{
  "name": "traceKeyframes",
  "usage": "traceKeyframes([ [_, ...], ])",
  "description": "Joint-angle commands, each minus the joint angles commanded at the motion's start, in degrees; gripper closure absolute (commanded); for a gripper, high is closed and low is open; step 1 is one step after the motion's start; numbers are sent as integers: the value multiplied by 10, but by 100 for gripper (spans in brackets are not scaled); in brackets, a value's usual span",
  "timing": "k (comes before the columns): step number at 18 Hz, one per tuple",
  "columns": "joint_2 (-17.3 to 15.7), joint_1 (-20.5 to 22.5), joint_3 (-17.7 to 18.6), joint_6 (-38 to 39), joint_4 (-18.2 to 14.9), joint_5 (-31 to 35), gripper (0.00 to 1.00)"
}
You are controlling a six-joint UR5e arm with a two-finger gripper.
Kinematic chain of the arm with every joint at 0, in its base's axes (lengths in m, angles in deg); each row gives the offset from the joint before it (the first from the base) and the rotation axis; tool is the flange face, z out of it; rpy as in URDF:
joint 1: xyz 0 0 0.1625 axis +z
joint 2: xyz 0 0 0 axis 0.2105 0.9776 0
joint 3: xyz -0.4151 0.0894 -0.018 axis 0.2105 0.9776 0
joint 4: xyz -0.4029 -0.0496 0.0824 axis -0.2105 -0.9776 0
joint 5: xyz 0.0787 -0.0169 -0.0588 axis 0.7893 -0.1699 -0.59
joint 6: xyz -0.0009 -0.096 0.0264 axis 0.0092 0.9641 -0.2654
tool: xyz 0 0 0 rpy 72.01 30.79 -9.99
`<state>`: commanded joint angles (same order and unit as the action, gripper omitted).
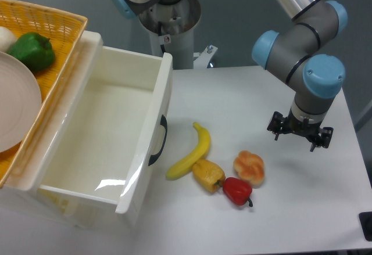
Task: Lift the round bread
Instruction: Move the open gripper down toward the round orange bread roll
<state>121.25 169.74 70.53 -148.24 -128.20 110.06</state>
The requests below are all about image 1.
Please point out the yellow bell pepper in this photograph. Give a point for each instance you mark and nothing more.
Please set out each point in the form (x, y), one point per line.
(209, 175)

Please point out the white round object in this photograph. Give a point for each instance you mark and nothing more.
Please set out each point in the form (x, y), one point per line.
(7, 39)

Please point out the green bell pepper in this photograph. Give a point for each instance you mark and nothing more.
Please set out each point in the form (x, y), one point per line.
(34, 51)

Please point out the black object at table edge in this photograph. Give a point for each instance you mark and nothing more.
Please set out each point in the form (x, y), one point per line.
(365, 219)

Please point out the yellow banana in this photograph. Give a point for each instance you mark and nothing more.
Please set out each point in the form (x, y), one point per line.
(184, 166)

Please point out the round golden bread roll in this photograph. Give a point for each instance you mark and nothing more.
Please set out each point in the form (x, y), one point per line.
(249, 167)

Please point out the red bell pepper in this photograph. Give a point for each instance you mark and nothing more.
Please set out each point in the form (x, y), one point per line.
(238, 191)

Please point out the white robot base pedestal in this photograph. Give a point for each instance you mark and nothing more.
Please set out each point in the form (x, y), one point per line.
(171, 30)

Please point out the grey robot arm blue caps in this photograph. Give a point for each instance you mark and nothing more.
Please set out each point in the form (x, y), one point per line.
(293, 57)

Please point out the yellow woven basket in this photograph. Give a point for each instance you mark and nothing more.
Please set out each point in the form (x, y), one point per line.
(64, 30)

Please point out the black drawer handle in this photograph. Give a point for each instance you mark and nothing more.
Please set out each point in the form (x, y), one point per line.
(161, 136)

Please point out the beige round plate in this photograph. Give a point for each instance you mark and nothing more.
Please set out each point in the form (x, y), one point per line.
(20, 101)

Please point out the white open drawer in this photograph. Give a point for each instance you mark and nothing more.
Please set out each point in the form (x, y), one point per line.
(101, 156)

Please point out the white drawer cabinet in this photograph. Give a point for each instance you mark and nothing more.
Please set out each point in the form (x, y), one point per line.
(21, 188)

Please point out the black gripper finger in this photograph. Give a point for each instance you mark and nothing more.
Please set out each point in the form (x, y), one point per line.
(277, 125)
(321, 138)

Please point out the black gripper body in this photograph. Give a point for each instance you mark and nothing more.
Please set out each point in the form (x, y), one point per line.
(302, 128)

